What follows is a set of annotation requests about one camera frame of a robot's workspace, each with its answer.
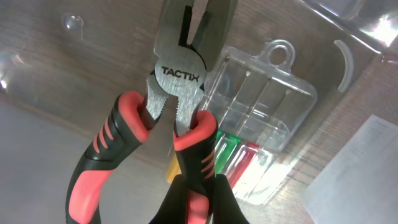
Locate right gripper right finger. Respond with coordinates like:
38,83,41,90
213,174,249,224

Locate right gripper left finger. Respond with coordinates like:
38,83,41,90
149,174,188,224

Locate clear screwdriver bit case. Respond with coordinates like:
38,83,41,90
166,39,318,206

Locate orange black long-nose pliers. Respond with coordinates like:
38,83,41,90
65,0,237,223

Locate clear plastic container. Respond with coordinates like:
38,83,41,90
1,1,397,223

